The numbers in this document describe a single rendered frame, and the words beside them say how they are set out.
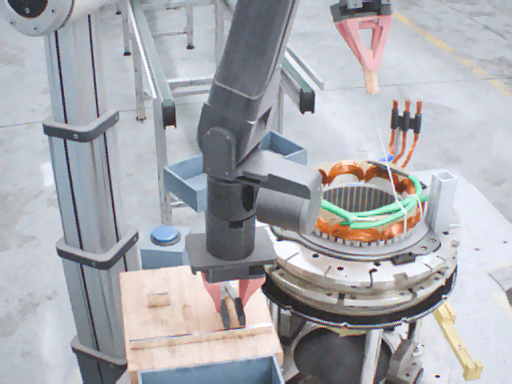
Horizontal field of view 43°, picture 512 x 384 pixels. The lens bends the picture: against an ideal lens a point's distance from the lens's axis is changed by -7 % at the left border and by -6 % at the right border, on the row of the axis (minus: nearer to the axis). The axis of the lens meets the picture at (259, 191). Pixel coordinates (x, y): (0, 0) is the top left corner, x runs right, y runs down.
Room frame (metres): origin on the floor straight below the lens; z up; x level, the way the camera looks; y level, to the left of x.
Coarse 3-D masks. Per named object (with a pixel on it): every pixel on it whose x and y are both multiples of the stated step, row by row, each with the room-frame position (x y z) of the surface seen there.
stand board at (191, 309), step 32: (128, 288) 0.72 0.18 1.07; (160, 288) 0.72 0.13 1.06; (192, 288) 0.72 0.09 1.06; (128, 320) 0.65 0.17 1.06; (160, 320) 0.65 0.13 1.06; (192, 320) 0.65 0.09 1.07; (256, 320) 0.66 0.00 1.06; (128, 352) 0.59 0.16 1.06; (160, 352) 0.59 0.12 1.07; (192, 352) 0.59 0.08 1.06; (224, 352) 0.60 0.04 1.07; (256, 352) 0.60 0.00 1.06
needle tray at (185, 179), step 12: (276, 132) 1.20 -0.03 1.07; (264, 144) 1.20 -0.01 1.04; (276, 144) 1.20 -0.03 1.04; (288, 144) 1.17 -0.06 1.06; (288, 156) 1.10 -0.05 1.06; (300, 156) 1.12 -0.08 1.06; (168, 168) 1.06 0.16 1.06; (180, 168) 1.08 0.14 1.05; (192, 168) 1.10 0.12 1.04; (168, 180) 1.05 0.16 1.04; (180, 180) 1.02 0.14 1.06; (192, 180) 1.08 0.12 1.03; (204, 180) 1.08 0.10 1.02; (180, 192) 1.02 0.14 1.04; (192, 192) 0.99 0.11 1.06; (204, 192) 0.99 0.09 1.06; (192, 204) 0.99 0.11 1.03; (204, 204) 0.99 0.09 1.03; (204, 216) 1.10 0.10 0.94
